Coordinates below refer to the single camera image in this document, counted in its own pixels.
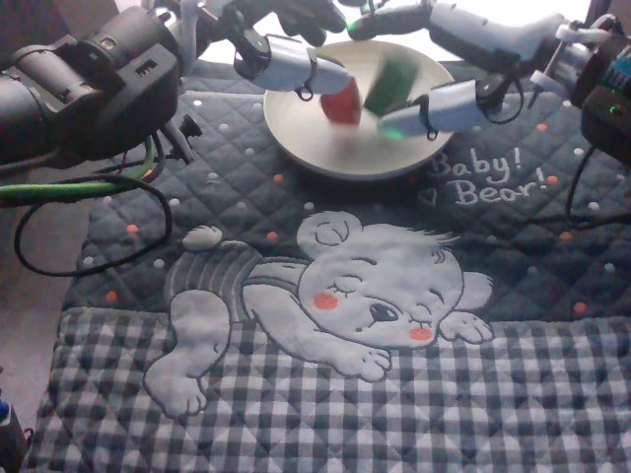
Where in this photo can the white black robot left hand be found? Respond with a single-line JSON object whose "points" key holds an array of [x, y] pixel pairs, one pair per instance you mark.
{"points": [[291, 61]]}

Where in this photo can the green block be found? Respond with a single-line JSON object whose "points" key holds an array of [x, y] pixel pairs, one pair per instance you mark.
{"points": [[392, 86]]}

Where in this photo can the grey quilt with bear print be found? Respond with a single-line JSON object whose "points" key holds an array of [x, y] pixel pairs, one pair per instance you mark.
{"points": [[315, 384]]}

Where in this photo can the dark frame post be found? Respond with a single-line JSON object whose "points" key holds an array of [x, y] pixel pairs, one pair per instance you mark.
{"points": [[595, 9]]}

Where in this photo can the round white plate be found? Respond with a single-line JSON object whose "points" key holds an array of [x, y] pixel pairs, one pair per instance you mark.
{"points": [[355, 153]]}

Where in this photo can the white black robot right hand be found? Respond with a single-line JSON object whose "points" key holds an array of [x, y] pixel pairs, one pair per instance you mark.
{"points": [[493, 39]]}

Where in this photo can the red block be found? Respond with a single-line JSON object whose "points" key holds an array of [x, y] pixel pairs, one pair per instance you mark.
{"points": [[341, 106]]}

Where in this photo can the dark device with blue part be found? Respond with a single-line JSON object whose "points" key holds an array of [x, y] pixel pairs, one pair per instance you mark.
{"points": [[10, 433]]}

